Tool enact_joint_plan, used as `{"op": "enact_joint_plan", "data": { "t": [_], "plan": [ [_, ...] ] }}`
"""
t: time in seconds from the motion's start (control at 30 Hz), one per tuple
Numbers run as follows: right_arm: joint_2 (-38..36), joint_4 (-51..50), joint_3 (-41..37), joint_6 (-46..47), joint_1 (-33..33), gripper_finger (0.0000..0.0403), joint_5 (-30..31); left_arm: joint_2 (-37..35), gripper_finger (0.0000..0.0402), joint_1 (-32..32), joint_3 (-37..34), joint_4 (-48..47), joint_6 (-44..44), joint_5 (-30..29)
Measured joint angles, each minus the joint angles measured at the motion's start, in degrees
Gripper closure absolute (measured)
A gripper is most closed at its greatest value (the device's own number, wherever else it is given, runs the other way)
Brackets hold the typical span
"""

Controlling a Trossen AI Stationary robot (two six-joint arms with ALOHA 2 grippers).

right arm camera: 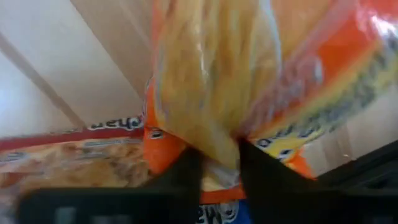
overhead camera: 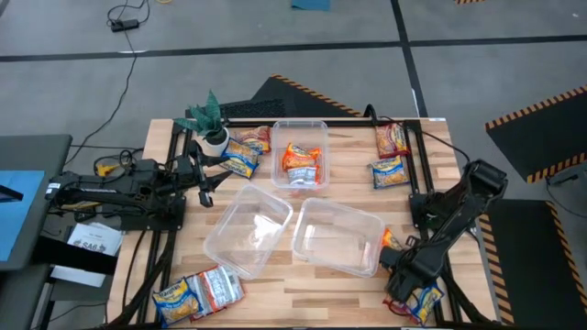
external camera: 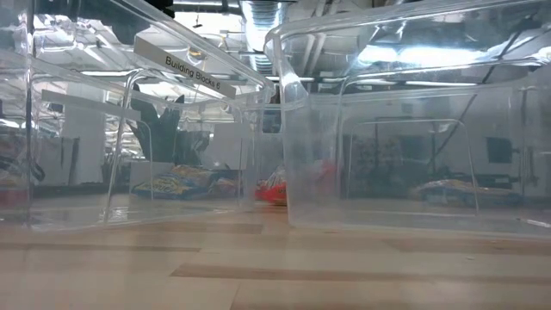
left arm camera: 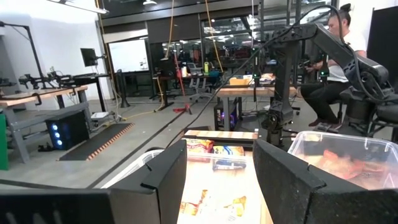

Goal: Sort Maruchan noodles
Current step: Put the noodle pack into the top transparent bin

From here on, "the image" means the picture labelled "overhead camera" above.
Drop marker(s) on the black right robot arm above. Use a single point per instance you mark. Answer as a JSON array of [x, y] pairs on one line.
[[458, 206]]

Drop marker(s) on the black bar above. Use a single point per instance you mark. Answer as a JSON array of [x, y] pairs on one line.
[[9, 193]]

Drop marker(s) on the clear plastic bin with label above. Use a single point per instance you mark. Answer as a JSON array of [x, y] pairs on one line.
[[247, 229]]

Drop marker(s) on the blue sheet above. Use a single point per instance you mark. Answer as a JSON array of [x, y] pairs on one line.
[[18, 220]]

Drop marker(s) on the orange Maruchan noodle pack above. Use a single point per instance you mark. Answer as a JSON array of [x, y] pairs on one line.
[[390, 239], [298, 157], [302, 175]]

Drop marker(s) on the grey stand foot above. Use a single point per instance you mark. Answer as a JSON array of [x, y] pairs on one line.
[[568, 176]]

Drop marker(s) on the grey desk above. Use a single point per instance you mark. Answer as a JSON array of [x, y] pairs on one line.
[[41, 153]]

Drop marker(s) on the white printed paper sheet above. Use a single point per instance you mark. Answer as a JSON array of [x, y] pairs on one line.
[[94, 238]]

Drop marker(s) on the green plant in white pot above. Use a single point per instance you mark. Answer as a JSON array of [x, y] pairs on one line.
[[216, 139]]

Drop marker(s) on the black ramp with hazard stripes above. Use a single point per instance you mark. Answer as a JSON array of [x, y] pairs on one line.
[[293, 98]]

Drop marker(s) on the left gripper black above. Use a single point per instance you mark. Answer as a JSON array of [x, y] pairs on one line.
[[202, 183]]

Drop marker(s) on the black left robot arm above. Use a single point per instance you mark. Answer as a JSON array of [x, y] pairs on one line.
[[114, 194]]

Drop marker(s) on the black mat with hazard stripes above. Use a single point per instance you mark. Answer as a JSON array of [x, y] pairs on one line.
[[527, 266], [541, 137]]

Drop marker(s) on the hazard striped edge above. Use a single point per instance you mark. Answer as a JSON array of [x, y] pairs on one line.
[[468, 2]]

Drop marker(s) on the blue Maruchan noodle pack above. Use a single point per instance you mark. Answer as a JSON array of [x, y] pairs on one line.
[[389, 172], [426, 302], [176, 303], [240, 159]]

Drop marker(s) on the black aluminium table frame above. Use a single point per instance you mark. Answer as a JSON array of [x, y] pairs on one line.
[[344, 123]]

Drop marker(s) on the black power adapter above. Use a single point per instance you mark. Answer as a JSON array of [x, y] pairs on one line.
[[125, 25]]

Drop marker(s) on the blue floor mat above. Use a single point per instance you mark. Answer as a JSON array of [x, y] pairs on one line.
[[312, 4]]

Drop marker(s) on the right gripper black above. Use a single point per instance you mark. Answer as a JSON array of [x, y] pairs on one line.
[[413, 275]]

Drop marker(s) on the red Maruchan noodle pack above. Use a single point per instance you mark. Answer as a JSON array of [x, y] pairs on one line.
[[218, 289], [257, 136], [395, 308], [391, 139]]

